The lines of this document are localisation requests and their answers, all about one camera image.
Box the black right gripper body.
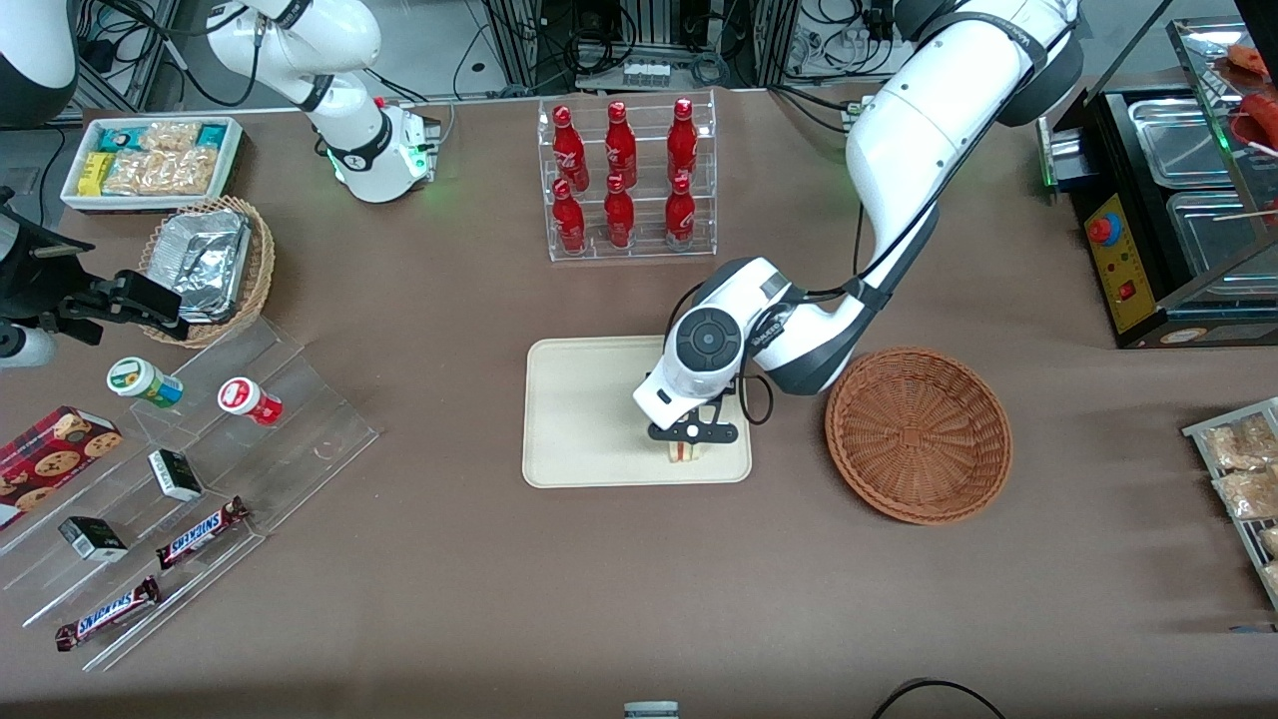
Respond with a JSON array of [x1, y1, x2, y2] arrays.
[[0, 200, 79, 323]]

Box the cream rectangular tray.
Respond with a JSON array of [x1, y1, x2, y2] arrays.
[[522, 333, 753, 489]]

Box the light tan wicker basket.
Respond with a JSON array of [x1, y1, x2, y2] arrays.
[[138, 195, 277, 349]]

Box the brown round wicker basket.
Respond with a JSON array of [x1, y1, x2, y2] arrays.
[[825, 346, 1013, 526]]

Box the grey tray with pastries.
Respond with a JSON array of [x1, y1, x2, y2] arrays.
[[1182, 397, 1278, 610]]

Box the stacked aluminium foil trays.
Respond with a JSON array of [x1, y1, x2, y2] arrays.
[[150, 210, 253, 324]]

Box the green lidded yogurt cup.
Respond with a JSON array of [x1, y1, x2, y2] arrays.
[[107, 357, 185, 409]]

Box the white rectangular snack bin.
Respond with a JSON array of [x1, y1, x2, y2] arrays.
[[60, 116, 245, 213]]

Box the red lidded yogurt cup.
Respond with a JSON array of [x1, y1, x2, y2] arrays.
[[218, 376, 284, 427]]

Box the clear rice cracker bag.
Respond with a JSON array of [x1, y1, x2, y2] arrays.
[[140, 121, 202, 154], [104, 148, 222, 197]]

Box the red chocolate chip cookie box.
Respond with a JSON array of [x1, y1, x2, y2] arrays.
[[0, 405, 123, 532]]

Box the clear acrylic bottle rack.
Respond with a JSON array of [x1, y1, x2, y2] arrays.
[[537, 88, 718, 263]]

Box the small black carton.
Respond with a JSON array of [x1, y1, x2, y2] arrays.
[[148, 448, 204, 502], [58, 515, 129, 562]]

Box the red cola bottle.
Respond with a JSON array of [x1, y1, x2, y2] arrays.
[[604, 101, 638, 189], [664, 174, 697, 249], [603, 174, 637, 251], [552, 179, 588, 254], [666, 97, 699, 186], [552, 105, 590, 193]]

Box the clear acrylic stepped stand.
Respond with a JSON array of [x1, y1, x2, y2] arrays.
[[0, 315, 380, 672]]

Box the Snickers chocolate bar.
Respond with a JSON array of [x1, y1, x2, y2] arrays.
[[55, 576, 162, 652], [156, 496, 250, 570]]

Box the white power strip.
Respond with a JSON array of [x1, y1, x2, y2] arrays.
[[789, 28, 872, 77]]

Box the black hot food warmer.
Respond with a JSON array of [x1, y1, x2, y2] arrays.
[[1036, 18, 1278, 351]]

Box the stainless steel food pan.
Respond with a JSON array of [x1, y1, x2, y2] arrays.
[[1166, 190, 1278, 287], [1128, 97, 1239, 191]]

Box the red sausage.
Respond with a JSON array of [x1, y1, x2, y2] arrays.
[[1241, 92, 1278, 152]]

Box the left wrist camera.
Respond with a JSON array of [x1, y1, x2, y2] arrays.
[[647, 419, 741, 446]]

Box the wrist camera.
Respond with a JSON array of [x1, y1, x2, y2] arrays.
[[0, 325, 58, 369], [647, 419, 741, 446]]

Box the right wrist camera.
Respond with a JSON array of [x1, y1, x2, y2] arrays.
[[0, 325, 58, 369]]

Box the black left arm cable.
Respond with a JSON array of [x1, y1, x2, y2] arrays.
[[737, 30, 1059, 427]]

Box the black looped cable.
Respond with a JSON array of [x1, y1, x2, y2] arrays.
[[871, 678, 1007, 719]]

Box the aluminium frame rack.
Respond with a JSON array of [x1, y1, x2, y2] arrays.
[[484, 0, 800, 96]]

